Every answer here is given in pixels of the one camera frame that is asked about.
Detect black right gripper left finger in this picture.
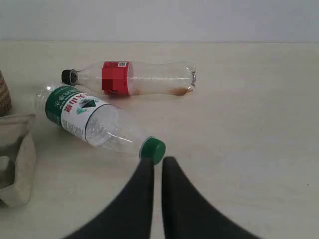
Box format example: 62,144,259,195
67,158,154,239

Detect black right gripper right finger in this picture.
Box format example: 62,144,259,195
161,156,255,239

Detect clear bottle green cap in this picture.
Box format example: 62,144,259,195
35,83,166,165

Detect beige paper carton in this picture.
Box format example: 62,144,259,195
0,114,36,208

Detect clear cola bottle red label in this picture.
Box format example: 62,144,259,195
61,61,196,97

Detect woven brown wastebasket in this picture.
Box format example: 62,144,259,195
0,71,12,117

